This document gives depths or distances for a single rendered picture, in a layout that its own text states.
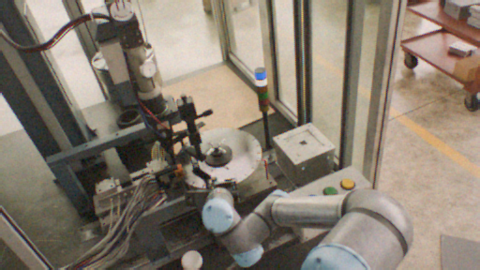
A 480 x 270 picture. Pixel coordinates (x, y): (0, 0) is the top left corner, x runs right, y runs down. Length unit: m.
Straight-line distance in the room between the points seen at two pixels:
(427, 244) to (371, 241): 1.74
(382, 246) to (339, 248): 0.07
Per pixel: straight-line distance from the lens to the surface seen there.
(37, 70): 1.68
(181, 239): 1.46
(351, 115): 1.32
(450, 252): 2.36
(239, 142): 1.47
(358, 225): 0.67
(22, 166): 2.15
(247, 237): 0.98
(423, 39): 3.76
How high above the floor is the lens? 1.92
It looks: 39 degrees down
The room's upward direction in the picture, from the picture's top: 10 degrees counter-clockwise
